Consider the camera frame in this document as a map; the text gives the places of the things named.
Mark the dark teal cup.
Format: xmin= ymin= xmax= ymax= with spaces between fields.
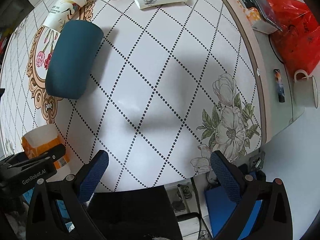
xmin=45 ymin=20 xmax=104 ymax=100

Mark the small lighter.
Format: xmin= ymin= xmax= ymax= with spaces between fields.
xmin=273 ymin=69 xmax=285 ymax=103

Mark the white crane print paper cup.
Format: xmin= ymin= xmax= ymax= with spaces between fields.
xmin=43 ymin=0 xmax=86 ymax=33

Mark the red plastic bag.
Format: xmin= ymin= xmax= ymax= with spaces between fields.
xmin=267 ymin=0 xmax=320 ymax=76

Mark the white enamel mug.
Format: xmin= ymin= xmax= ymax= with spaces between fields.
xmin=293 ymin=69 xmax=319 ymax=109

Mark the white patterned tablecloth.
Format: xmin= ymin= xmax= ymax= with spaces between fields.
xmin=1 ymin=0 xmax=266 ymax=192

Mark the dark smartphone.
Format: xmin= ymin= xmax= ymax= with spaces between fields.
xmin=252 ymin=0 xmax=282 ymax=31

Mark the orange tissue box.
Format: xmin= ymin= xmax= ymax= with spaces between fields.
xmin=236 ymin=0 xmax=277 ymax=34

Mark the orange and white paper cup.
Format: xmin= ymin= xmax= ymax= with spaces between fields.
xmin=22 ymin=124 xmax=62 ymax=159

